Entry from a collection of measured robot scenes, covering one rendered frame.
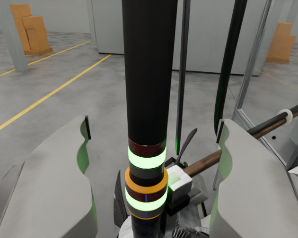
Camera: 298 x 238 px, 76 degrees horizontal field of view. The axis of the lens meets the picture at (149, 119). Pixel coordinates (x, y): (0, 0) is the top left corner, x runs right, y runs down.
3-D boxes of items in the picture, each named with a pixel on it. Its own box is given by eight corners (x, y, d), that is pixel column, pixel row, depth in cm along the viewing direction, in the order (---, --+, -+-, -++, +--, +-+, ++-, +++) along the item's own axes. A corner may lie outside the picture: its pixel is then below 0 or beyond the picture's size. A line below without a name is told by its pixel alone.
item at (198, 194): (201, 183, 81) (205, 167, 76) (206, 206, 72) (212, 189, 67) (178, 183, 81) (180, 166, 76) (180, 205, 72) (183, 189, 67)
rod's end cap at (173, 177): (171, 179, 24) (172, 167, 23) (182, 190, 23) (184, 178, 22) (159, 186, 23) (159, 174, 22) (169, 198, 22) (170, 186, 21)
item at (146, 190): (151, 180, 24) (152, 152, 21) (173, 207, 21) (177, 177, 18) (119, 197, 22) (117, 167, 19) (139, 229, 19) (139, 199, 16)
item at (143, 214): (151, 178, 24) (151, 171, 23) (174, 205, 21) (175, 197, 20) (119, 194, 21) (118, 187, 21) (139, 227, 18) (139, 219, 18)
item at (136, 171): (151, 149, 20) (151, 140, 20) (171, 169, 18) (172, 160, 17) (123, 162, 19) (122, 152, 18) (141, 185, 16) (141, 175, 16)
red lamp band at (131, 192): (152, 162, 22) (152, 154, 22) (176, 189, 19) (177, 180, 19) (118, 178, 20) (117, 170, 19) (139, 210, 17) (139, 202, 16)
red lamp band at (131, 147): (152, 129, 19) (152, 119, 18) (173, 148, 17) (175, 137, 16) (121, 140, 17) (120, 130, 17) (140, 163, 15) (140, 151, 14)
